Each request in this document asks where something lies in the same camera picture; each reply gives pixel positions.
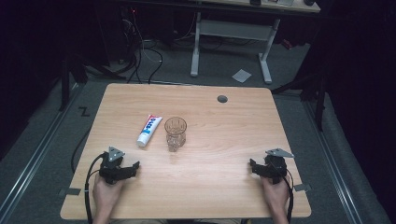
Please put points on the black tape floor mark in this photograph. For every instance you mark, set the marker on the black tape floor mark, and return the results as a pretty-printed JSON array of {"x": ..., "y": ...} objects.
[{"x": 84, "y": 111}]

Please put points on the white blue toothpaste tube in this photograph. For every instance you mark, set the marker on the white blue toothpaste tube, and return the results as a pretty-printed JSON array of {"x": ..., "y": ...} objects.
[{"x": 148, "y": 130}]

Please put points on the white-framed wooden desk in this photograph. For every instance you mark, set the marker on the white-framed wooden desk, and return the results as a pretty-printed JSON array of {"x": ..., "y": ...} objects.
[{"x": 233, "y": 29}]

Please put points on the person's right hand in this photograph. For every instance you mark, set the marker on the person's right hand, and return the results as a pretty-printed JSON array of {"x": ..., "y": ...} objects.
[{"x": 276, "y": 194}]

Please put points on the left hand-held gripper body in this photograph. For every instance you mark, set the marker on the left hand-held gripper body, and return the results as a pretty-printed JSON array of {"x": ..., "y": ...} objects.
[{"x": 111, "y": 169}]

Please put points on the grey paper sheet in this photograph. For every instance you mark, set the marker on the grey paper sheet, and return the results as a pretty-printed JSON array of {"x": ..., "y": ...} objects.
[{"x": 241, "y": 76}]

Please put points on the metal floor rail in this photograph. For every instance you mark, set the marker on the metal floor rail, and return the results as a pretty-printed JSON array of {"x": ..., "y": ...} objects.
[
  {"x": 34, "y": 161},
  {"x": 333, "y": 161}
]

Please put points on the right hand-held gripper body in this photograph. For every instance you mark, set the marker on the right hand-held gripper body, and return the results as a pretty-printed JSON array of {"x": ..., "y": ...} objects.
[{"x": 274, "y": 169}]

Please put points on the grey tape strip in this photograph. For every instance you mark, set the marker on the grey tape strip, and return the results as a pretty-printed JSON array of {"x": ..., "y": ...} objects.
[
  {"x": 302, "y": 187},
  {"x": 73, "y": 191}
]

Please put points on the black metal stand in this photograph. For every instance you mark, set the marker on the black metal stand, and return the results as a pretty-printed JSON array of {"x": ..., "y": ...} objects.
[
  {"x": 64, "y": 84},
  {"x": 320, "y": 102}
]

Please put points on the clear cut-glass cup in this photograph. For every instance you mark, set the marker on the clear cut-glass cup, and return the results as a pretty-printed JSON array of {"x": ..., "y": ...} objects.
[{"x": 175, "y": 137}]

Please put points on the person's left hand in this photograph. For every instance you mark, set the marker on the person's left hand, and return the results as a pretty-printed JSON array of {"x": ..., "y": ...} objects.
[{"x": 106, "y": 194}]

